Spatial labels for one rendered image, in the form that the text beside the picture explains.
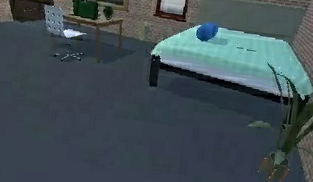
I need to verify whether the blue round pillow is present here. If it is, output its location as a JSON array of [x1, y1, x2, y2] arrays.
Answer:
[[194, 20, 220, 44]]

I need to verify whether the bed with turquoise cover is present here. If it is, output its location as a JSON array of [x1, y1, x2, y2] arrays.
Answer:
[[145, 0, 313, 108]]

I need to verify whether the light wooden desk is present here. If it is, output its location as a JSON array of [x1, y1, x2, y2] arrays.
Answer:
[[57, 10, 127, 67]]

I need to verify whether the dark green round jar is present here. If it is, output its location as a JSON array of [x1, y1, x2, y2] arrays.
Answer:
[[101, 4, 115, 22]]

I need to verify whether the dark green box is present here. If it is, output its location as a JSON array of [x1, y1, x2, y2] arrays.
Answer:
[[69, 0, 102, 22]]

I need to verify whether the white swivel office chair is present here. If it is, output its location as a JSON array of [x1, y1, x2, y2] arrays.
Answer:
[[37, 4, 91, 65]]

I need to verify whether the green house plant in pot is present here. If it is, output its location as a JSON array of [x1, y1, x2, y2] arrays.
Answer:
[[240, 60, 313, 182]]

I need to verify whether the dark brown chest of drawers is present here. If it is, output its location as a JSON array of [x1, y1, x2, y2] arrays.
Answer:
[[4, 0, 55, 28]]

